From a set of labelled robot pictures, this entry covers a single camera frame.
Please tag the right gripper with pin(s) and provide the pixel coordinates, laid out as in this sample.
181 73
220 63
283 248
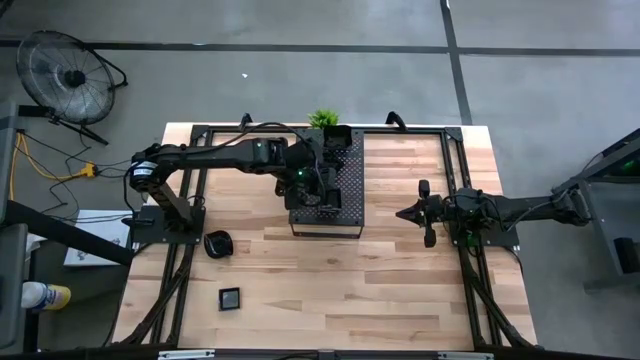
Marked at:
437 212

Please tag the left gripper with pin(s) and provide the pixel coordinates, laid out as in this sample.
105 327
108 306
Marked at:
302 182

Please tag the black rounded wavy mini plate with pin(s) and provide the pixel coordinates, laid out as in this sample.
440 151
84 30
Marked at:
218 245

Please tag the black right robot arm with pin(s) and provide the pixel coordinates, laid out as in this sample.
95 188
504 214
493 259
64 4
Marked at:
525 212

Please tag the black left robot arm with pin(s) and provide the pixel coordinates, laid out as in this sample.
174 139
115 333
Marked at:
215 156

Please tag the black perforated metal rack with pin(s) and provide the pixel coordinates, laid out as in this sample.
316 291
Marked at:
352 200

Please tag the green plant in white pot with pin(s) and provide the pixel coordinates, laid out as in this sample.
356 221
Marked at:
323 119

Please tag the black metal cart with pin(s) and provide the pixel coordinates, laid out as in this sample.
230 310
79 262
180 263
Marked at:
600 230

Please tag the white cardboard box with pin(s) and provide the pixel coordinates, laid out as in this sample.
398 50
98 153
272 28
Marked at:
100 222

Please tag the black cylinder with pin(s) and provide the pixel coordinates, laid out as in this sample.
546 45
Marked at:
627 255

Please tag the black stand beam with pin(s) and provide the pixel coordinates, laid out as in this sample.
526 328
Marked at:
50 232

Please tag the black floor fan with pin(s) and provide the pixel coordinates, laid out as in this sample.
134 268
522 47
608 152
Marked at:
65 77

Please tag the white and yellow bottle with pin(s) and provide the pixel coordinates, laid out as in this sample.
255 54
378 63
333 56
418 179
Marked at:
45 296

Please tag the grey cabinet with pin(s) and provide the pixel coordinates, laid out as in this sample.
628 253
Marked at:
12 285

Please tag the black aluminium table frame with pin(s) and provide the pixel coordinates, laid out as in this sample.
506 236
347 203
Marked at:
400 131

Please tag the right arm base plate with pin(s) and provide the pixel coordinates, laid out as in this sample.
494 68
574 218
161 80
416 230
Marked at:
505 235

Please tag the silver table bracket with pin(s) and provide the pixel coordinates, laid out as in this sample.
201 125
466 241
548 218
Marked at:
465 356
186 354

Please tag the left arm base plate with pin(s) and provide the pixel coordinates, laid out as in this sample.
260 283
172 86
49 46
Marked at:
145 235

